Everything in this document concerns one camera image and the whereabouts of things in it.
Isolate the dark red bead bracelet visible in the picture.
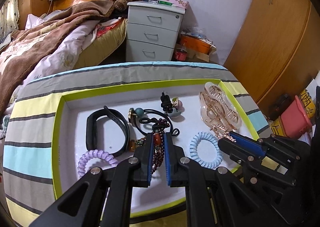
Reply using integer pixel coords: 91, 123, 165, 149
128, 118, 171, 176

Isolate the light blue spiral hair tie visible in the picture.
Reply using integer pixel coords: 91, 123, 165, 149
189, 131, 224, 170

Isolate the large translucent pink hair claw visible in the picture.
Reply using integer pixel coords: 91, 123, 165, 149
199, 82, 242, 132

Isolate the black hair tie with bead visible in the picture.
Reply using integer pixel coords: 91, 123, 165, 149
127, 106, 181, 138

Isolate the purple spiral hair tie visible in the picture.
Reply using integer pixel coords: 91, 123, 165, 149
77, 149, 119, 177

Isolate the black smart wristband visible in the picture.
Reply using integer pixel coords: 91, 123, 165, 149
86, 106, 130, 157

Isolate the pink rhinestone hair clip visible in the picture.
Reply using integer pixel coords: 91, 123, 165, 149
211, 124, 236, 142

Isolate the pink plastic bin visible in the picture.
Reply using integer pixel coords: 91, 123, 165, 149
280, 96, 312, 139

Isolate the green shallow cardboard box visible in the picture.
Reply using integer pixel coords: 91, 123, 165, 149
52, 79, 258, 218

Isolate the wooden wardrobe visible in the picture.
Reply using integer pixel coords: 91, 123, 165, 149
225, 0, 319, 116

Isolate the red drink can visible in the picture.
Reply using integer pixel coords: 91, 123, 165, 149
174, 45, 188, 62

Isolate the orange storage box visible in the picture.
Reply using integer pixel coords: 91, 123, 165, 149
180, 35, 216, 55

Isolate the striped table cloth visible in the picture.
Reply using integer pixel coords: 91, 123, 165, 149
3, 62, 271, 226

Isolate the white drawer nightstand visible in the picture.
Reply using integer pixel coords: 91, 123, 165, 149
126, 1, 185, 62

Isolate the white floral duvet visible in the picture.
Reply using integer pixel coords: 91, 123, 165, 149
0, 13, 126, 123

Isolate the brown fleece blanket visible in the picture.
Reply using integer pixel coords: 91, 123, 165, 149
1, 0, 114, 114

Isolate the patterned curtain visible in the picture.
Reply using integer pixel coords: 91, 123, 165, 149
0, 0, 20, 43

